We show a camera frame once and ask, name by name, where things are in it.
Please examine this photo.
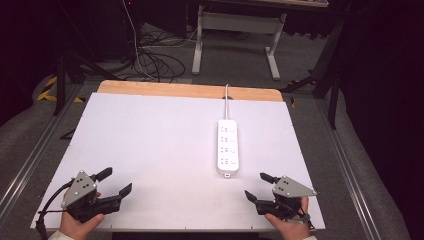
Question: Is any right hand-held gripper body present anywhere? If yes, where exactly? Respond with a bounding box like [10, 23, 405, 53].
[255, 175, 318, 221]

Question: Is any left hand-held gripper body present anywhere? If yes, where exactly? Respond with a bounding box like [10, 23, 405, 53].
[60, 170, 123, 224]

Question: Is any person's left hand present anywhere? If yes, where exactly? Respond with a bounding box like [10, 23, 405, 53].
[59, 211, 106, 240]

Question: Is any person's right hand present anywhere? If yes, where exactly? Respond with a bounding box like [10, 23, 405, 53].
[264, 196, 313, 240]

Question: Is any white board table cover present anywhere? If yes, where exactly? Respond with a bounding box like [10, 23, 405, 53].
[30, 92, 326, 232]

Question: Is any white power strip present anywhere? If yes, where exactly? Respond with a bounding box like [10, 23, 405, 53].
[216, 119, 241, 179]

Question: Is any black metal stand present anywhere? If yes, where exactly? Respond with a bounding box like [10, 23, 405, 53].
[279, 19, 348, 130]

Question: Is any yellow black floor tape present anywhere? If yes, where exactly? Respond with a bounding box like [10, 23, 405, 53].
[36, 75, 86, 104]

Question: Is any black tripod stand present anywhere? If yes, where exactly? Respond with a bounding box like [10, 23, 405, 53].
[53, 49, 118, 116]

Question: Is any dark equipment case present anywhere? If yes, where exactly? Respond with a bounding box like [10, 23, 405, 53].
[56, 0, 145, 62]

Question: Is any white-framed desk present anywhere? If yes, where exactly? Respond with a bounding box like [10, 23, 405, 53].
[191, 0, 331, 81]

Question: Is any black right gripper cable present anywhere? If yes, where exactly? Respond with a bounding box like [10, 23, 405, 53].
[285, 201, 316, 231]

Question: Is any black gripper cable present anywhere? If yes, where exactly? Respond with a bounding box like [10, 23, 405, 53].
[34, 179, 75, 240]
[285, 201, 316, 231]

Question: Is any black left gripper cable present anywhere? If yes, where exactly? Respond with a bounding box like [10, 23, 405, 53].
[34, 179, 75, 240]

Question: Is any aluminium floor rail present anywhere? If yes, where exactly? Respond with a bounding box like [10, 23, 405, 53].
[0, 83, 84, 216]
[316, 99, 382, 240]

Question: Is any white power strip cable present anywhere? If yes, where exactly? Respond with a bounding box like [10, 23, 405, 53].
[223, 83, 232, 121]

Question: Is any black floor cable tangle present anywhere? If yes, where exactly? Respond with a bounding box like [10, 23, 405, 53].
[131, 28, 201, 84]

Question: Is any white floor cable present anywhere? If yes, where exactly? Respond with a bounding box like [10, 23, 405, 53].
[122, 0, 158, 81]

